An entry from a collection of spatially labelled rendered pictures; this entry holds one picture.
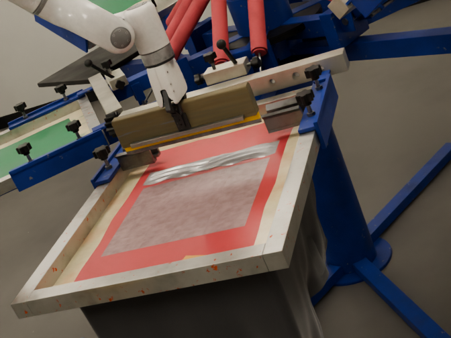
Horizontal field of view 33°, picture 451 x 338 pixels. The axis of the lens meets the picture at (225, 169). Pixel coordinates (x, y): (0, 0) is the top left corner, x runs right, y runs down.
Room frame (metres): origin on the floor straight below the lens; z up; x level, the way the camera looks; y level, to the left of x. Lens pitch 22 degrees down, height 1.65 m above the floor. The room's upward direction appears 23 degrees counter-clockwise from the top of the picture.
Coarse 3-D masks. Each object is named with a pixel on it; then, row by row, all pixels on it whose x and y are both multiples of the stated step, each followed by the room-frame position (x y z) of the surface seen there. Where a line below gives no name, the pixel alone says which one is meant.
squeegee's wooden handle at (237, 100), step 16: (208, 96) 1.70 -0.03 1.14; (224, 96) 1.68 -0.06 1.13; (240, 96) 1.67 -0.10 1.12; (144, 112) 1.77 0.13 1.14; (160, 112) 1.75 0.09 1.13; (192, 112) 1.72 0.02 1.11; (208, 112) 1.70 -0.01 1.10; (224, 112) 1.69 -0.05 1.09; (240, 112) 1.68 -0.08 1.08; (256, 112) 1.67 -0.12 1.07; (128, 128) 1.78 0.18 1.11; (144, 128) 1.77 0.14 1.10; (160, 128) 1.75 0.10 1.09; (176, 128) 1.74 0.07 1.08; (128, 144) 1.79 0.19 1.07
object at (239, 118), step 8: (224, 120) 1.68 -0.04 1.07; (232, 120) 1.67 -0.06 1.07; (240, 120) 1.66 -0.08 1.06; (192, 128) 1.72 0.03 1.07; (200, 128) 1.70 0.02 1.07; (208, 128) 1.70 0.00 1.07; (160, 136) 1.75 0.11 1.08; (168, 136) 1.74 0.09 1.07; (176, 136) 1.73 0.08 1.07; (136, 144) 1.77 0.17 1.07; (144, 144) 1.76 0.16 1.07
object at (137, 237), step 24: (192, 144) 1.95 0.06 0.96; (216, 144) 1.87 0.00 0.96; (144, 192) 1.76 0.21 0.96; (168, 192) 1.70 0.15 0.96; (192, 192) 1.64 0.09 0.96; (120, 216) 1.68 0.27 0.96; (144, 216) 1.62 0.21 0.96; (168, 216) 1.57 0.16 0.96; (120, 240) 1.55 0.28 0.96; (144, 240) 1.50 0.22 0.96; (168, 240) 1.45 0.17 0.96; (96, 264) 1.48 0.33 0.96; (120, 264) 1.44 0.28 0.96; (144, 264) 1.39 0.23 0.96
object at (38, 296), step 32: (288, 96) 1.91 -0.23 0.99; (96, 192) 1.80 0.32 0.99; (288, 192) 1.37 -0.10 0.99; (288, 224) 1.25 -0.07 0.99; (64, 256) 1.54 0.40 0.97; (224, 256) 1.23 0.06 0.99; (256, 256) 1.19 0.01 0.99; (288, 256) 1.18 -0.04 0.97; (32, 288) 1.42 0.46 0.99; (64, 288) 1.36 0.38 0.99; (96, 288) 1.31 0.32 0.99; (128, 288) 1.29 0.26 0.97; (160, 288) 1.27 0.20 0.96
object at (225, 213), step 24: (240, 144) 1.81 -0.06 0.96; (216, 168) 1.72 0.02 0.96; (240, 168) 1.66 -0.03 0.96; (264, 168) 1.61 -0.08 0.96; (216, 192) 1.59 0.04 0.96; (240, 192) 1.54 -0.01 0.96; (264, 192) 1.49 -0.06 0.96; (192, 216) 1.52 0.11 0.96; (216, 216) 1.47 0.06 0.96; (240, 216) 1.43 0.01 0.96; (192, 240) 1.41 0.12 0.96; (216, 240) 1.37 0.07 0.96; (240, 240) 1.33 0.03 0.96
